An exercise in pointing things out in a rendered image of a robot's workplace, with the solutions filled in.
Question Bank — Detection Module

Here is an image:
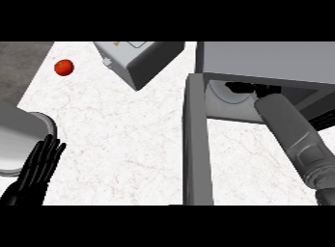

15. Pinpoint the grey metal sink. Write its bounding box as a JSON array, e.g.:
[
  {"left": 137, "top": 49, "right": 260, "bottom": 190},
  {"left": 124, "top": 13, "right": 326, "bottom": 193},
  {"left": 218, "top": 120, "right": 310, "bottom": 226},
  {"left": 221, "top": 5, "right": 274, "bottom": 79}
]
[{"left": 0, "top": 96, "right": 60, "bottom": 178}]

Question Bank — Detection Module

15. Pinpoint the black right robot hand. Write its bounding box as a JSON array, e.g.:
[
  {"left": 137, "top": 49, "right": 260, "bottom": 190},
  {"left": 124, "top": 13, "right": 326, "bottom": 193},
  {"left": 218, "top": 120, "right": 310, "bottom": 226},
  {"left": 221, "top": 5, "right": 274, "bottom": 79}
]
[{"left": 224, "top": 81, "right": 283, "bottom": 97}]

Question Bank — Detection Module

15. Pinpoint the pale microwave turntable plate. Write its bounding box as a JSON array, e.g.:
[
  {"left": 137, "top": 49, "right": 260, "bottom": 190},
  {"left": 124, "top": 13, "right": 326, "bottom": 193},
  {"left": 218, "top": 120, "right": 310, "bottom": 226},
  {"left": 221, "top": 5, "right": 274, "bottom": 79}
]
[{"left": 207, "top": 79, "right": 258, "bottom": 106}]

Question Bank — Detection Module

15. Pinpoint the red tomato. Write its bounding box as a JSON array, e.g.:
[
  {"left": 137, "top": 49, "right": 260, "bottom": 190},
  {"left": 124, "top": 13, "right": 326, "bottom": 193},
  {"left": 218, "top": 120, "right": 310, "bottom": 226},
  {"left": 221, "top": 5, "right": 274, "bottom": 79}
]
[{"left": 53, "top": 59, "right": 75, "bottom": 77}]

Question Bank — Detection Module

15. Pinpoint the grey microwave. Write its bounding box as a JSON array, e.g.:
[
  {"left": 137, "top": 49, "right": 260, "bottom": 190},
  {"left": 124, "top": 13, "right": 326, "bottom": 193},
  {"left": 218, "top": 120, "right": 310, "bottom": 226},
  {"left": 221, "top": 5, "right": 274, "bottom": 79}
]
[{"left": 193, "top": 41, "right": 335, "bottom": 132}]

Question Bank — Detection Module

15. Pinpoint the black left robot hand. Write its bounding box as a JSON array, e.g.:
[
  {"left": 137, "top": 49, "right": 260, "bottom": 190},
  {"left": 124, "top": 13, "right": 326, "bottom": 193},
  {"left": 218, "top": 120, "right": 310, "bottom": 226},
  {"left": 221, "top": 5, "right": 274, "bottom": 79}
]
[{"left": 0, "top": 134, "right": 66, "bottom": 206}]

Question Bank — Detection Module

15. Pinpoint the grey microwave door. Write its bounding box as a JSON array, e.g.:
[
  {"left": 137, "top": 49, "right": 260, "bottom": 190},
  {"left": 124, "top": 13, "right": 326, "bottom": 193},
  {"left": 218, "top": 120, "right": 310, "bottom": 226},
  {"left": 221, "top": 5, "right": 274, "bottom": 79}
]
[{"left": 181, "top": 72, "right": 215, "bottom": 206}]

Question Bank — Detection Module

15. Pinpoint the white milk carton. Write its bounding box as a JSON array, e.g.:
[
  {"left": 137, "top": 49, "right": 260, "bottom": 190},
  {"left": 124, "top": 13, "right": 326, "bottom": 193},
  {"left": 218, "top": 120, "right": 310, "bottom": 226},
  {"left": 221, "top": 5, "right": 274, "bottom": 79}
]
[{"left": 91, "top": 41, "right": 187, "bottom": 93}]

